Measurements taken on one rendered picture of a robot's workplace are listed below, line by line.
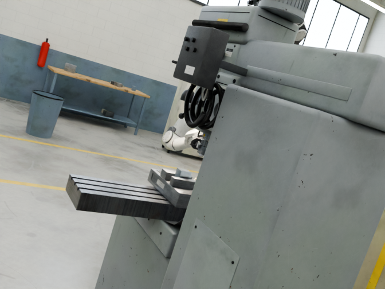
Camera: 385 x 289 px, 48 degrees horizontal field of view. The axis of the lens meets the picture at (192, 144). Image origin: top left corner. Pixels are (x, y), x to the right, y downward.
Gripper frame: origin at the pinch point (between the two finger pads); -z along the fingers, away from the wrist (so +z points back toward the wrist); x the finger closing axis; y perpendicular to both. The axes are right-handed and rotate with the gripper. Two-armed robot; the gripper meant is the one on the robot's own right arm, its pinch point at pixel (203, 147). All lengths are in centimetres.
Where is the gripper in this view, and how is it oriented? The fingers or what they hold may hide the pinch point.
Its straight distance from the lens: 209.8
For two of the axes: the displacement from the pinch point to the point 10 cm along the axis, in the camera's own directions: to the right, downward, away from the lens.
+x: 9.5, 2.9, 1.0
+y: -3.0, 9.4, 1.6
